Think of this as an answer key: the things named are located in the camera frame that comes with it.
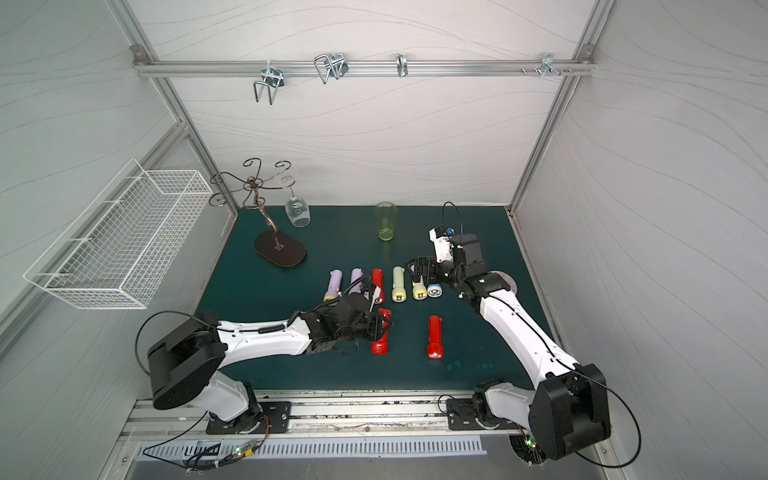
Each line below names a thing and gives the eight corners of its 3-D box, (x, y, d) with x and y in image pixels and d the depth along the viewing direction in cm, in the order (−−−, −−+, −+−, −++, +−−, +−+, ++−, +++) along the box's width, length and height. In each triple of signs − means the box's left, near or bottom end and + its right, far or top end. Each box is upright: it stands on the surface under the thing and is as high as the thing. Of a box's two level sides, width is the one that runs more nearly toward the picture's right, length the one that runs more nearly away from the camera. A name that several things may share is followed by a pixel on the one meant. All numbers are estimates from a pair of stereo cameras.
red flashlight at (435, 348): (427, 358, 84) (428, 355, 82) (427, 318, 92) (428, 314, 90) (442, 360, 84) (443, 357, 82) (441, 319, 92) (442, 315, 90)
